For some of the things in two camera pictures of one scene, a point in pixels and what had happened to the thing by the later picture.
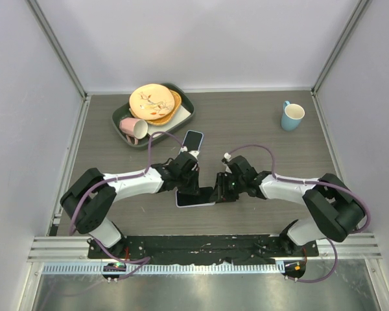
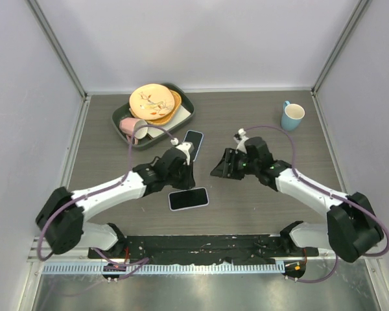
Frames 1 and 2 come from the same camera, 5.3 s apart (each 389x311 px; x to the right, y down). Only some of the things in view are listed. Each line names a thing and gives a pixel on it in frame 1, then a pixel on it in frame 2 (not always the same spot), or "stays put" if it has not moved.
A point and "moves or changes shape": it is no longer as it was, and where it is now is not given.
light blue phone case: [192, 140] stays put
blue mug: [292, 116] stays put
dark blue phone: [192, 140] stays put
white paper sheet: [181, 115] stays put
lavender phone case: [188, 200] moves or changes shape
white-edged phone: [183, 199] moves or changes shape
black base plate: [204, 249] stays put
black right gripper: [222, 194] -> [223, 170]
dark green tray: [124, 111] stays put
